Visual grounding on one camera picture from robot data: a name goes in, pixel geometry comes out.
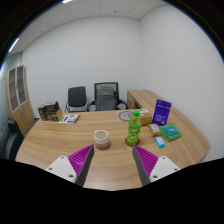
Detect black office chair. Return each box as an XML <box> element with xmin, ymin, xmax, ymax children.
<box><xmin>64</xmin><ymin>86</ymin><xmax>88</xmax><ymax>113</ymax></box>

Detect white and green leaflet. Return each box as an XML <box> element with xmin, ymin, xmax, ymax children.
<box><xmin>58</xmin><ymin>114</ymin><xmax>81</xmax><ymax>124</ymax></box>

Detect round grey-white disc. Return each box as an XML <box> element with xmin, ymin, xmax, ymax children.
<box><xmin>117</xmin><ymin>110</ymin><xmax>135</xmax><ymax>123</ymax></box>

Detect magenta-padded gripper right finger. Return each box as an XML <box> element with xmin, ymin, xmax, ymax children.
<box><xmin>131</xmin><ymin>144</ymin><xmax>181</xmax><ymax>187</ymax></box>

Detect green drink bottle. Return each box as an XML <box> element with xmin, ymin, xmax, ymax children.
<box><xmin>125</xmin><ymin>109</ymin><xmax>142</xmax><ymax>147</ymax></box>

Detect mesh office chair, grey back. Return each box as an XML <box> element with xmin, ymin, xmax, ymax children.
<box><xmin>87</xmin><ymin>81</ymin><xmax>129</xmax><ymax>112</ymax></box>

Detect orange-brown cardboard box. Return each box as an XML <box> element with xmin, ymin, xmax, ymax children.
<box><xmin>138</xmin><ymin>111</ymin><xmax>153</xmax><ymax>127</ymax></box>

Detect large dark brown box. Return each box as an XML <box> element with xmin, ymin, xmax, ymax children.
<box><xmin>43</xmin><ymin>101</ymin><xmax>64</xmax><ymax>122</ymax></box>

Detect wooden side desk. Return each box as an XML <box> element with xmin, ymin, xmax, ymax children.
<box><xmin>126</xmin><ymin>89</ymin><xmax>158</xmax><ymax>111</ymax></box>

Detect small dark brown box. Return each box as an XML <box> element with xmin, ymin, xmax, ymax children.
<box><xmin>37</xmin><ymin>104</ymin><xmax>48</xmax><ymax>121</ymax></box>

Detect small tan box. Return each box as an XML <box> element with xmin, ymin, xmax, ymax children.
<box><xmin>147</xmin><ymin>123</ymin><xmax>162</xmax><ymax>137</ymax></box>

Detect purple standing pouch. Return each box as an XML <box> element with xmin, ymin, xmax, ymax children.
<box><xmin>152</xmin><ymin>98</ymin><xmax>173</xmax><ymax>127</ymax></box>

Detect small blue packet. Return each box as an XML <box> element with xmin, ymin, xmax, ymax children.
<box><xmin>153</xmin><ymin>135</ymin><xmax>166</xmax><ymax>149</ymax></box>

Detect white mug with brown base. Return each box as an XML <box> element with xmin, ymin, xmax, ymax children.
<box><xmin>93</xmin><ymin>129</ymin><xmax>111</xmax><ymax>151</ymax></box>

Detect flat round red coaster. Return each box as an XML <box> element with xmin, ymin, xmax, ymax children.
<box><xmin>124</xmin><ymin>136</ymin><xmax>141</xmax><ymax>148</ymax></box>

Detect green packets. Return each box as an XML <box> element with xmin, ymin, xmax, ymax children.
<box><xmin>158</xmin><ymin>123</ymin><xmax>183</xmax><ymax>142</ymax></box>

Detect wooden cabinet with glass doors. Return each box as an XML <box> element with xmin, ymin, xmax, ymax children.
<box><xmin>5</xmin><ymin>65</ymin><xmax>35</xmax><ymax>136</ymax></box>

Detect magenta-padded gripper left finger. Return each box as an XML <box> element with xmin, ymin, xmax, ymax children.
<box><xmin>43</xmin><ymin>144</ymin><xmax>95</xmax><ymax>187</ymax></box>

